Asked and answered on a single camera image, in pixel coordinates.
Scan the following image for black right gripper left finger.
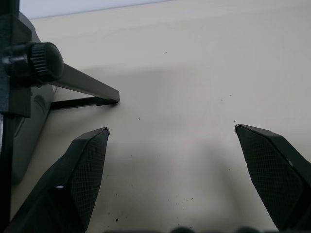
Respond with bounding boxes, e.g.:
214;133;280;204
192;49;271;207
4;127;111;233

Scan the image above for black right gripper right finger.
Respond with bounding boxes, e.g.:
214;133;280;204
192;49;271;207
234;124;311;233

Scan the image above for whiteboard stand with black knob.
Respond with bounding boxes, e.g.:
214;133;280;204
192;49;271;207
0;0;121;233

